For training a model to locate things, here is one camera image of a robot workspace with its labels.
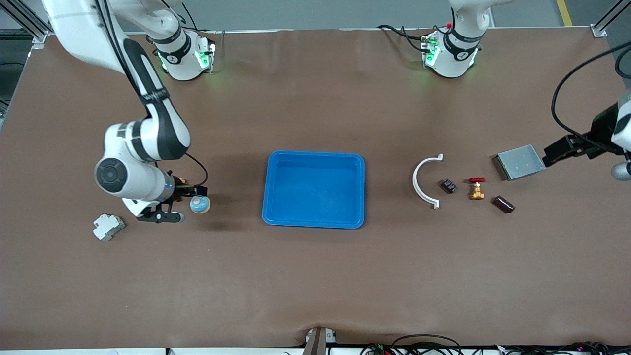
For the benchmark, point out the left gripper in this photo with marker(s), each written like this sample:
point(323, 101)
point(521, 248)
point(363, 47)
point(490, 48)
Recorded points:
point(599, 129)

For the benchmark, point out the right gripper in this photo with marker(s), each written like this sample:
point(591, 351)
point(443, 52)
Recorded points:
point(181, 191)

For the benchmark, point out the light blue desk bell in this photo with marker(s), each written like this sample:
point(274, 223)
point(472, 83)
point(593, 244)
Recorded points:
point(199, 206)

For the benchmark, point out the dark brown cylindrical capacitor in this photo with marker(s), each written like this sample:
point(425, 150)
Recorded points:
point(504, 204)

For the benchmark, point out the black capacitor with terminals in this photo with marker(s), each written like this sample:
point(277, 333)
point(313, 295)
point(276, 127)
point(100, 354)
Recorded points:
point(447, 186)

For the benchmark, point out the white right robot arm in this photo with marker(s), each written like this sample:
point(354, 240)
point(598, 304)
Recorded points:
point(79, 29)

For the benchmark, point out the red yellow push button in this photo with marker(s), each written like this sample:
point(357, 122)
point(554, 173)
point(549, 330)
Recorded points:
point(180, 181)

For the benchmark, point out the grey metal power supply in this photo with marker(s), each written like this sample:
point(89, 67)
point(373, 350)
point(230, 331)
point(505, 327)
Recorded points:
point(520, 162)

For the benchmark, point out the white circuit breaker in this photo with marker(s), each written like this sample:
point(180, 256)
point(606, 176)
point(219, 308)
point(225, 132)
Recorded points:
point(107, 227)

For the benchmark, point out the blue plastic tray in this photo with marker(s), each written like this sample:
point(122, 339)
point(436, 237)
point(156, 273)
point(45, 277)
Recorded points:
point(315, 192)

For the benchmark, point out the brown table cover mat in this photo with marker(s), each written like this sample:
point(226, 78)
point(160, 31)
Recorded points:
point(315, 286)

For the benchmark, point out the white curved pipe clamp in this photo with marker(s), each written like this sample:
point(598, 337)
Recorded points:
point(414, 182)

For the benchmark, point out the aluminium frame post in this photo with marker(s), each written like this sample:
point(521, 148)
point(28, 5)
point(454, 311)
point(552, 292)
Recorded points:
point(599, 31)
point(39, 37)

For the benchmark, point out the grey metal camera bracket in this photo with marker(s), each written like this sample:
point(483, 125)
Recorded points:
point(315, 342)

